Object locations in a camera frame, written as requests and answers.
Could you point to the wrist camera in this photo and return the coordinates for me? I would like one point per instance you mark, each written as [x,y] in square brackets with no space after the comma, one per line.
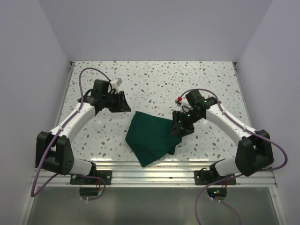
[115,84]
[183,105]

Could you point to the aluminium rail frame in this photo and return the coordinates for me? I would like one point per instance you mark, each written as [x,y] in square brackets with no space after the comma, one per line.
[151,87]

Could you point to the green surgical cloth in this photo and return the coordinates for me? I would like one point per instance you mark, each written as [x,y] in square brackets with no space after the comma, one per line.
[150,139]

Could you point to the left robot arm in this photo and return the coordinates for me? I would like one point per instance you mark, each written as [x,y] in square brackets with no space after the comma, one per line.
[53,149]

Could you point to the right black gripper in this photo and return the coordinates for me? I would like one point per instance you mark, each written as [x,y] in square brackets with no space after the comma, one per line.
[185,130]

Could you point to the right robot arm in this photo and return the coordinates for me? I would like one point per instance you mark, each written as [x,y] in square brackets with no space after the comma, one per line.
[254,150]

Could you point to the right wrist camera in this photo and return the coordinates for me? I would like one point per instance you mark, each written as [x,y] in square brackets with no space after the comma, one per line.
[183,105]

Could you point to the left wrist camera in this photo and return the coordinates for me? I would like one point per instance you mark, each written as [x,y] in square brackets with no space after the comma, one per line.
[115,84]

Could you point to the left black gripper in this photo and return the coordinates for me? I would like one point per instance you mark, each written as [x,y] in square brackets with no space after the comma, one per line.
[122,105]

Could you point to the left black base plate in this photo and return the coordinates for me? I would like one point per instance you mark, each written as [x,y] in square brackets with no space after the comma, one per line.
[92,187]

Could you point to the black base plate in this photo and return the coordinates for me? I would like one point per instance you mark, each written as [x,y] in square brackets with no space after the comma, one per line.
[205,177]
[92,187]

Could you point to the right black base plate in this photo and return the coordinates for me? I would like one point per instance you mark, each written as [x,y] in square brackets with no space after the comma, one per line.
[205,177]

